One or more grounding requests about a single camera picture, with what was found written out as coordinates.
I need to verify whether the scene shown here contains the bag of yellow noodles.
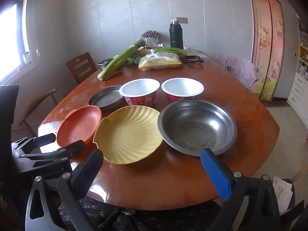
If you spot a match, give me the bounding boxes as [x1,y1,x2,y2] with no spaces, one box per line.
[138,52,182,71]

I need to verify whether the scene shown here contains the person's dark floral clothing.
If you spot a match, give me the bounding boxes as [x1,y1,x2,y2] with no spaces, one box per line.
[58,192,224,231]

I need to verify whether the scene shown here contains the celery bunch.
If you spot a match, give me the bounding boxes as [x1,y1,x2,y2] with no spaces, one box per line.
[97,39,147,81]

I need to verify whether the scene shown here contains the black thermos bottle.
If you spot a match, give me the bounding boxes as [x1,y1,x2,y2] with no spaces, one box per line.
[169,19,184,50]

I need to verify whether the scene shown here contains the paper sheets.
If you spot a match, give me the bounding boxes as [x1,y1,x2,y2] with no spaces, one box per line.
[272,176,294,214]

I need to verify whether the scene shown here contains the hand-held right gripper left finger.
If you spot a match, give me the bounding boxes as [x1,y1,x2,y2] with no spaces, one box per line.
[25,149,104,231]

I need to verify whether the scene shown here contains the pink cloth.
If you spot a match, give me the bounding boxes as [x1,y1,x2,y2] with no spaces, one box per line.
[215,54,258,92]

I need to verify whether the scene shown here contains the yellow shell-shaped plate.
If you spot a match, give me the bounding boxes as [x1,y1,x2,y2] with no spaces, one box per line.
[93,106,164,164]

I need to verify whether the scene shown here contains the bundle of green stalks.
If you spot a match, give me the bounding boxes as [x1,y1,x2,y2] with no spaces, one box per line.
[130,48,187,60]

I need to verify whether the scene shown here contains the window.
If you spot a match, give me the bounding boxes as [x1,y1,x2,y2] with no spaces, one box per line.
[0,0,32,82]

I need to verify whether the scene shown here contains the black peeler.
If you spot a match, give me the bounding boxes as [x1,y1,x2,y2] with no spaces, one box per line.
[182,55,205,64]

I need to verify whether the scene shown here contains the white shelf cabinet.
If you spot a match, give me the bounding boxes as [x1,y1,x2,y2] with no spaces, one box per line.
[287,17,308,117]

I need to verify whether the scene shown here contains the large steel bowl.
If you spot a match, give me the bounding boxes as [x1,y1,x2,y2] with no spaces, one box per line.
[157,99,238,156]

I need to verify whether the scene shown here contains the pink cartoon door curtain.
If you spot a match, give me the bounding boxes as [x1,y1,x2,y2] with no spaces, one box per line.
[247,0,285,101]

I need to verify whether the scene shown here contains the slatted wooden chair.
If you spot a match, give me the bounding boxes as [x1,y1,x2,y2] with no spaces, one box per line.
[66,52,98,85]

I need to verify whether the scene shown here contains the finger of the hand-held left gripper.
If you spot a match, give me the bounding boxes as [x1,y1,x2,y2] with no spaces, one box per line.
[12,133,56,152]
[13,140,86,167]

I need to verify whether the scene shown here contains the round steel pan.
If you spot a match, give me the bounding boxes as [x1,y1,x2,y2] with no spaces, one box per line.
[88,85,124,113]

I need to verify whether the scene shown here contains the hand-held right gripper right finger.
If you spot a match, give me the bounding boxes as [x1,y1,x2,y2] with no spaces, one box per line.
[200,148,287,231]

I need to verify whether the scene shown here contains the small steel bowl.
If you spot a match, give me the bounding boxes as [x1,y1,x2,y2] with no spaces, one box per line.
[97,57,118,71]

